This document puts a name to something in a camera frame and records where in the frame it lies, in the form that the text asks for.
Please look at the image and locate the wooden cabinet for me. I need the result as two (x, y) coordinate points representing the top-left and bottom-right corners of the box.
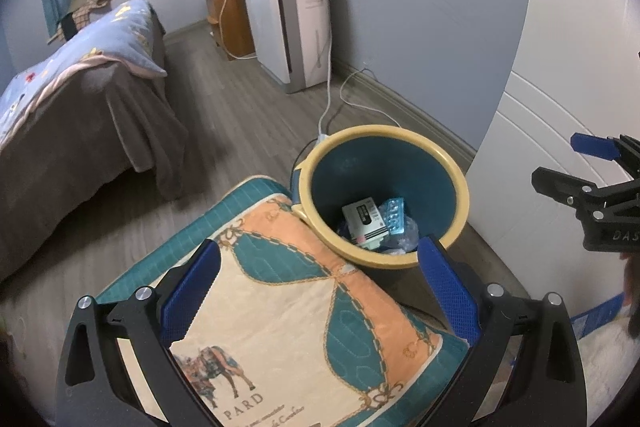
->
(202, 0), (258, 62)

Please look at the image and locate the teal bin with yellow rim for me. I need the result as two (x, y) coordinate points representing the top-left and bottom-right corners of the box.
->
(290, 125), (471, 270)

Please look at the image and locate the black cable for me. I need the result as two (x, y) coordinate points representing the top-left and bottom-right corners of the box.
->
(287, 142), (321, 188)

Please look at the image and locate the blue tape strip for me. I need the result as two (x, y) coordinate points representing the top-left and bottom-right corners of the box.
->
(570, 294), (626, 338)

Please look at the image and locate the white box with black label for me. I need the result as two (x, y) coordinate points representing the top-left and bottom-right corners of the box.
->
(341, 197), (390, 250)

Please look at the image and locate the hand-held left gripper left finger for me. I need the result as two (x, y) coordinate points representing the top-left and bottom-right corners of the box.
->
(55, 237), (223, 427)

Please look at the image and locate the blue blister pack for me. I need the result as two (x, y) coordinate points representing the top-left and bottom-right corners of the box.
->
(377, 198), (407, 235)

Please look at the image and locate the black cylindrical object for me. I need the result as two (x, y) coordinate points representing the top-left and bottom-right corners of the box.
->
(57, 12), (81, 42)

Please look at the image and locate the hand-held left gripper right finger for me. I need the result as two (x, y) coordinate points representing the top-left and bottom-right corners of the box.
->
(416, 234), (588, 427)

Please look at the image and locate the printed teal and orange mat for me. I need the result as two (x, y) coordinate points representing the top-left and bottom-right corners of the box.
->
(95, 176), (471, 427)

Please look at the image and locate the white door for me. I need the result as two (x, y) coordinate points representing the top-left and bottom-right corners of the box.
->
(467, 0), (640, 343)

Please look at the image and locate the white fluffy clothing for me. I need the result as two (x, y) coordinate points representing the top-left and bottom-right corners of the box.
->
(575, 322), (640, 413)

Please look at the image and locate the white air purifier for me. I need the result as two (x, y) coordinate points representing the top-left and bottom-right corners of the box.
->
(241, 0), (331, 95)

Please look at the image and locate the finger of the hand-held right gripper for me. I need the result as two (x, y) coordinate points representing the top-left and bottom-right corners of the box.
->
(531, 166), (640, 222)
(571, 133), (640, 168)

